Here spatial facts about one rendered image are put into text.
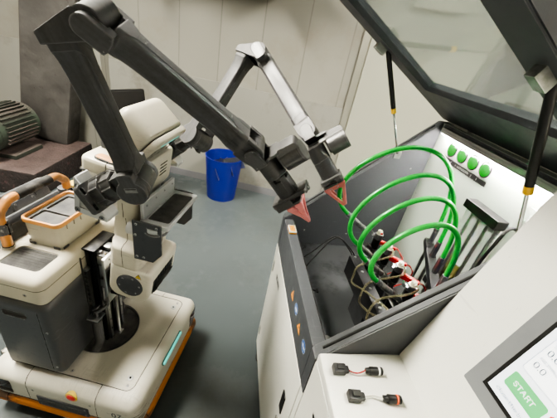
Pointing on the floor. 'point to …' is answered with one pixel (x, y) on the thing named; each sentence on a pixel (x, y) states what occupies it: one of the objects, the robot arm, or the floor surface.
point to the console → (473, 323)
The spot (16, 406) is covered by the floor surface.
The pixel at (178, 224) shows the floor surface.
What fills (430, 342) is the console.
